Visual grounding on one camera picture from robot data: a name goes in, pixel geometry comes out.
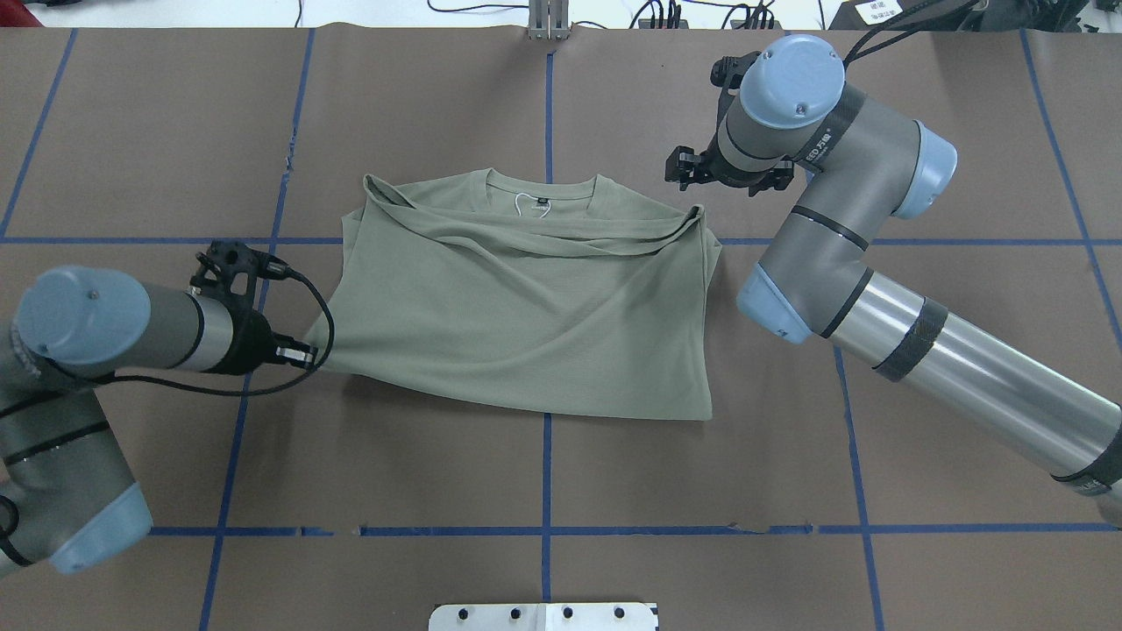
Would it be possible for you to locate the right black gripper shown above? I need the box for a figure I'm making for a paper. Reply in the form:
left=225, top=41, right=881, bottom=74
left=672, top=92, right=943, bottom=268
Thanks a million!
left=664, top=51, right=794, bottom=196

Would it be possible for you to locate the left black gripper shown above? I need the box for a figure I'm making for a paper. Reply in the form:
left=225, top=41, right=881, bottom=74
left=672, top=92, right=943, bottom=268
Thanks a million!
left=188, top=240, right=319, bottom=375

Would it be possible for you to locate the olive green long-sleeve shirt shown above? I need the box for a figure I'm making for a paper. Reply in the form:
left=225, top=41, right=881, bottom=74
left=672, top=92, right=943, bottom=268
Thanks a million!
left=306, top=170, right=721, bottom=421

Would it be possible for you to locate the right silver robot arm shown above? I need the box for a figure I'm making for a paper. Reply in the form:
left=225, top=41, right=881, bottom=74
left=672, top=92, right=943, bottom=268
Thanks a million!
left=665, top=33, right=1119, bottom=528

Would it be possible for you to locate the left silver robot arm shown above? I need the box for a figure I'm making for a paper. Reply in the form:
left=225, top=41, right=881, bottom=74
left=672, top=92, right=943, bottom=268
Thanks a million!
left=1, top=240, right=337, bottom=576

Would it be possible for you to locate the white label black box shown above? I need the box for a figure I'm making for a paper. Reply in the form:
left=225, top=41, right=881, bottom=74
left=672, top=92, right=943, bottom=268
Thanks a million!
left=854, top=0, right=903, bottom=25

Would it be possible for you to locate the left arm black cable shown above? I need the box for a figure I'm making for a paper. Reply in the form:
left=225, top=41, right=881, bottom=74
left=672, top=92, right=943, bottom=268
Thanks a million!
left=0, top=272, right=335, bottom=571

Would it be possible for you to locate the aluminium frame post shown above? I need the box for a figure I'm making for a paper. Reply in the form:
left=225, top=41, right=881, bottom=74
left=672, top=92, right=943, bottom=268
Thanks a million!
left=526, top=0, right=572, bottom=42

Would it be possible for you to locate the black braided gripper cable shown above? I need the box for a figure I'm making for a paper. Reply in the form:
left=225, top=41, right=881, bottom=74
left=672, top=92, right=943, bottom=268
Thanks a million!
left=842, top=0, right=983, bottom=64

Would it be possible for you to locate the white camera stand pedestal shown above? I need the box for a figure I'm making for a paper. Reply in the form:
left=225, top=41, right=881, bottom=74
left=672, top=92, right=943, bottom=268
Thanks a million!
left=427, top=602, right=660, bottom=630

